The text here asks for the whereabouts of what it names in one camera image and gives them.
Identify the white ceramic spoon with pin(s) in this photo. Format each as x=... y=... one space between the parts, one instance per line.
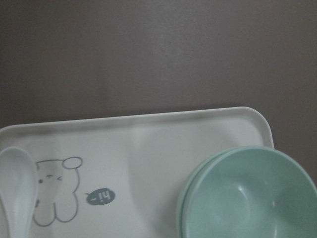
x=18 y=190

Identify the green bowl on tray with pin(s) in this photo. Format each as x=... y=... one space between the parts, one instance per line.
x=186 y=186

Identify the beige serving tray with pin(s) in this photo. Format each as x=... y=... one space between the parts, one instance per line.
x=120 y=177

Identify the green bowl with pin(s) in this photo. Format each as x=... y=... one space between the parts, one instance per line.
x=186 y=186
x=251 y=192

